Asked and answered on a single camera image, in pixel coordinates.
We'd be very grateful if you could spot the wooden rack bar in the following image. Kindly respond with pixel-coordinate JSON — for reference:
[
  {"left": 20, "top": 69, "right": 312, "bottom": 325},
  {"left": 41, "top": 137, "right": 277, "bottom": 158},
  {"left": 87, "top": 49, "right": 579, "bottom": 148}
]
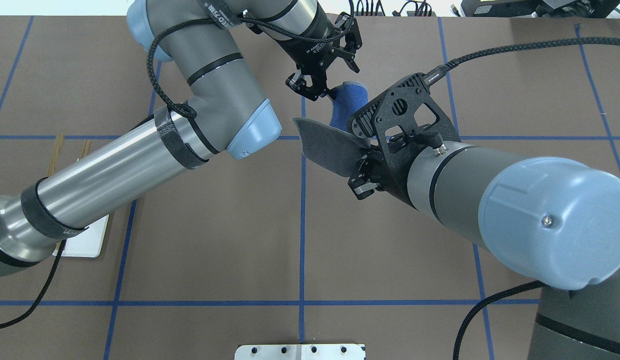
[
  {"left": 45, "top": 133, "right": 65, "bottom": 178},
  {"left": 77, "top": 139, "right": 92, "bottom": 162}
]

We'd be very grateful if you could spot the white pedestal base plate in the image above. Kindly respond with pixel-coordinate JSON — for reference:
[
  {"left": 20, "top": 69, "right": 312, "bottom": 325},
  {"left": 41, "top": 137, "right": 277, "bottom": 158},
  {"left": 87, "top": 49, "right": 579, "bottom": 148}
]
[{"left": 234, "top": 343, "right": 367, "bottom": 360}]

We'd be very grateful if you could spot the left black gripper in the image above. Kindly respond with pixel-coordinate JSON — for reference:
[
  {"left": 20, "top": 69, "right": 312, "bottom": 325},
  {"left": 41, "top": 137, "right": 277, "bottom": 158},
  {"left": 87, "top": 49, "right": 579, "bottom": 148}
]
[{"left": 280, "top": 10, "right": 363, "bottom": 101}]

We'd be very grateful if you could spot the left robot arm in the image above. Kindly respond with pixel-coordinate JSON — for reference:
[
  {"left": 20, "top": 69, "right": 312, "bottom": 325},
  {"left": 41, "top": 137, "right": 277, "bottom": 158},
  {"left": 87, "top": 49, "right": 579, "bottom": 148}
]
[{"left": 0, "top": 0, "right": 362, "bottom": 277}]

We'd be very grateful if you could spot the wooden rack bar inner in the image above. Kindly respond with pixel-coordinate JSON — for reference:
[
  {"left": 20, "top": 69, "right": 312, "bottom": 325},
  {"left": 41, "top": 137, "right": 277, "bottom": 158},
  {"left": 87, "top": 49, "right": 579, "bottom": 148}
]
[{"left": 77, "top": 139, "right": 92, "bottom": 162}]

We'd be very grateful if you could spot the black braided camera cable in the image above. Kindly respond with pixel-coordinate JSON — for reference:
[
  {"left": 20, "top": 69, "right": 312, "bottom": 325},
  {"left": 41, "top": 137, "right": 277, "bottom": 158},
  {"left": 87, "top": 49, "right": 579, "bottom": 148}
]
[{"left": 422, "top": 36, "right": 620, "bottom": 86}]

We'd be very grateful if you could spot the white rack base tray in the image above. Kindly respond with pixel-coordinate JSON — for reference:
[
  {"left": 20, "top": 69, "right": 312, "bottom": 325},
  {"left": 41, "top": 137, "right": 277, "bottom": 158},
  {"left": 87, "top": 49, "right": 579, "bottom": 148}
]
[{"left": 61, "top": 214, "right": 110, "bottom": 259}]

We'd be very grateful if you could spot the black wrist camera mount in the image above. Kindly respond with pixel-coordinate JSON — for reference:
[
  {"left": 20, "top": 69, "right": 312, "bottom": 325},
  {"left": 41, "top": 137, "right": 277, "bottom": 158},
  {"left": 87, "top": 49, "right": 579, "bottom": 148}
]
[{"left": 347, "top": 73, "right": 461, "bottom": 142}]

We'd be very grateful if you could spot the grey and blue towel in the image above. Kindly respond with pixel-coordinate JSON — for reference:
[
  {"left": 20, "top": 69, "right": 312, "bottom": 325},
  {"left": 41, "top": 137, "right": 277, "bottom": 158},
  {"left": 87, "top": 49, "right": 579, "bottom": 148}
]
[{"left": 292, "top": 80, "right": 370, "bottom": 178}]

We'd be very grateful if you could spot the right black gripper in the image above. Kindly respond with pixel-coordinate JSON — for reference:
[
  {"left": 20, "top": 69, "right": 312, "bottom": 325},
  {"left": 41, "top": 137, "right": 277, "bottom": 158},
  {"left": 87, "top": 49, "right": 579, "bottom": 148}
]
[{"left": 348, "top": 146, "right": 411, "bottom": 201}]

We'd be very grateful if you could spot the wooden rack bar outer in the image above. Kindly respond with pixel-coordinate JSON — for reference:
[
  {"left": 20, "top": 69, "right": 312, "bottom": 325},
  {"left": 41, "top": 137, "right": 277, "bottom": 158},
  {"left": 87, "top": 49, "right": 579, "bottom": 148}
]
[{"left": 45, "top": 133, "right": 65, "bottom": 178}]

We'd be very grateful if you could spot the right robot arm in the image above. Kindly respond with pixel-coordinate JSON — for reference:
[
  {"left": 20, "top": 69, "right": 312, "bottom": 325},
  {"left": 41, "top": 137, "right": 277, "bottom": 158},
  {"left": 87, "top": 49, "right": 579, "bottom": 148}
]
[{"left": 333, "top": 140, "right": 620, "bottom": 360}]

